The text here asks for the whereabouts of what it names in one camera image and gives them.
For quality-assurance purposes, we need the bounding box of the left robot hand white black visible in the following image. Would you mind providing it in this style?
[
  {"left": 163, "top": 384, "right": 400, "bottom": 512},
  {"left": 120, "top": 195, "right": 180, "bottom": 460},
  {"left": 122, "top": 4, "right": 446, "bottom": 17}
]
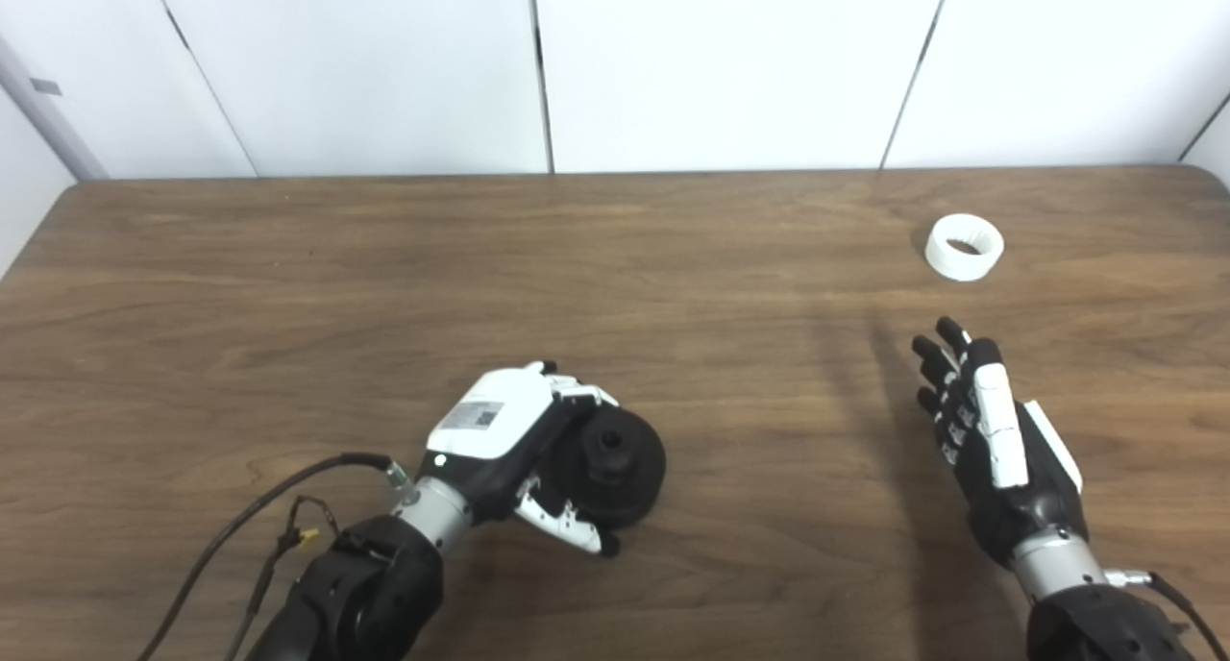
[{"left": 418, "top": 359, "right": 621, "bottom": 558}]

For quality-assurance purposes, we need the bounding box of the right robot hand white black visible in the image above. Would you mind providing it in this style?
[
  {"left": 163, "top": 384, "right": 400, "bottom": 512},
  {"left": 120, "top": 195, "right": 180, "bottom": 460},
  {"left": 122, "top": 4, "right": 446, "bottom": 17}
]
[{"left": 911, "top": 316, "right": 1090, "bottom": 571}]

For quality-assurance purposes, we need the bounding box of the round black stepped part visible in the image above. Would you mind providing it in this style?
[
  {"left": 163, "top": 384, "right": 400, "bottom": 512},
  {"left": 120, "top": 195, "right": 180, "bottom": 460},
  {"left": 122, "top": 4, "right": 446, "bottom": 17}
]
[{"left": 548, "top": 406, "right": 668, "bottom": 530}]

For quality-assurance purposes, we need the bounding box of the white toothed ring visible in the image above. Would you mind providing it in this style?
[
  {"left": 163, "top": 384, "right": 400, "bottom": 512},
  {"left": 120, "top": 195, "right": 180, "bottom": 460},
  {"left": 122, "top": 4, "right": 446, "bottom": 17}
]
[{"left": 924, "top": 213, "right": 1005, "bottom": 282}]

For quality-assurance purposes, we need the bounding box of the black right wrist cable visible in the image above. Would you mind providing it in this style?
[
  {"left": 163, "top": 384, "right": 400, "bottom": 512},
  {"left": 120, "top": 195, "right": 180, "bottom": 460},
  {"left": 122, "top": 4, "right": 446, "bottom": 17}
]
[{"left": 1105, "top": 569, "right": 1230, "bottom": 661}]

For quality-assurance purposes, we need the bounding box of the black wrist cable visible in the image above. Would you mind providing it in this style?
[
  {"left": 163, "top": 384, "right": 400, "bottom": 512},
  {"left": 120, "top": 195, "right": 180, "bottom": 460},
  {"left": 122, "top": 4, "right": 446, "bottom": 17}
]
[
  {"left": 1105, "top": 569, "right": 1230, "bottom": 661},
  {"left": 135, "top": 453, "right": 419, "bottom": 661}
]

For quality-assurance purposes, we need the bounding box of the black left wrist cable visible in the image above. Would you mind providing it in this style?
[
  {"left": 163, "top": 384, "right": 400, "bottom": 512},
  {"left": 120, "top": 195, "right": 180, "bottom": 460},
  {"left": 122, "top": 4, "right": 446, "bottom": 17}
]
[{"left": 135, "top": 453, "right": 419, "bottom": 661}]

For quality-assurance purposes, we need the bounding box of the gray partition post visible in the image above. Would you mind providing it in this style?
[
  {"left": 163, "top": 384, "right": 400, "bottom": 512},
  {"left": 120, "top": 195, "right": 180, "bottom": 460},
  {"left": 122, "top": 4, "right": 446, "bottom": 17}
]
[{"left": 0, "top": 37, "right": 109, "bottom": 182}]

